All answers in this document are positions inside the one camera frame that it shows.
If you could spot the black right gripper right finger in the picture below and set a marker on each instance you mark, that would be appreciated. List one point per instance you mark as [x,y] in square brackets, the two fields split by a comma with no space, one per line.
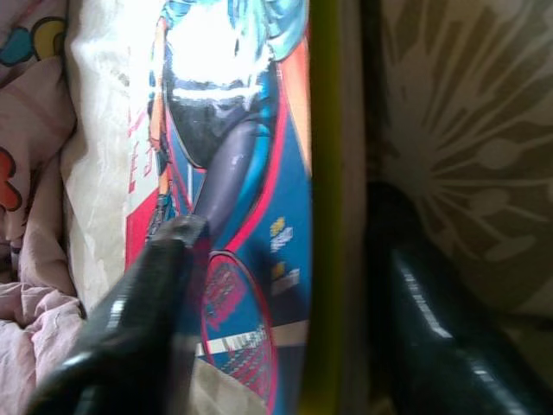
[432,367]

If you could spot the beige floral bed sheet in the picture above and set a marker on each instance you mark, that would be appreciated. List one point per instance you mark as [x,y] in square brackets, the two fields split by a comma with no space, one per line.
[475,129]

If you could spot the blue badminton comic book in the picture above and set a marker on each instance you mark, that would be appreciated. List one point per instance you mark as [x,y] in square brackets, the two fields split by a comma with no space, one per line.
[259,173]

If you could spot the pink cartoon blanket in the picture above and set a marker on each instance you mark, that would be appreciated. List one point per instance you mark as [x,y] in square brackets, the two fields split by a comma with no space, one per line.
[34,129]

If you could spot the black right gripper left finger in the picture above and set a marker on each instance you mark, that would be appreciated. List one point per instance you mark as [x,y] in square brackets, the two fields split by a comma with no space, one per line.
[129,346]

